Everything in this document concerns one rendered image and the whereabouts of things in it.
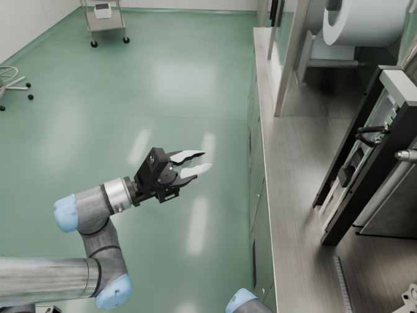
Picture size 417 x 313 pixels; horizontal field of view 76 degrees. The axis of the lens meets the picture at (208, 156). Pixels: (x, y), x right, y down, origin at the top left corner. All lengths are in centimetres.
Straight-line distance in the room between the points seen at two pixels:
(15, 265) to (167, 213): 159
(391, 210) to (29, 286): 91
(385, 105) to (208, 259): 144
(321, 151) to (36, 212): 202
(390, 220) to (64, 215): 90
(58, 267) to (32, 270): 4
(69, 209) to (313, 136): 107
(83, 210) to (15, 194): 202
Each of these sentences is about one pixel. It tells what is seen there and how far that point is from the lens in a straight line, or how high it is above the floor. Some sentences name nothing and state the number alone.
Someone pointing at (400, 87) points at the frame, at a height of 144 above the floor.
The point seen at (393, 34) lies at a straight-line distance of 137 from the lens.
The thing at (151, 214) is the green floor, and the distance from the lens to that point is 209.
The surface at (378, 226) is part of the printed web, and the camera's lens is 104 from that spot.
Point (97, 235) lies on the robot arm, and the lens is 69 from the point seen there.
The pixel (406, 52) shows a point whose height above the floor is 136.
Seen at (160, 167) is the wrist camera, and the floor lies 130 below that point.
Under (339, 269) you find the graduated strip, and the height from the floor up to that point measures 90.
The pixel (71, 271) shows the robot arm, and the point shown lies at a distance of 59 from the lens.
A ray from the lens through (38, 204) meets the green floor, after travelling 247.
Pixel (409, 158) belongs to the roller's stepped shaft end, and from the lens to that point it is 67.
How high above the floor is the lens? 172
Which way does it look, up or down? 45 degrees down
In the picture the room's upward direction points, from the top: straight up
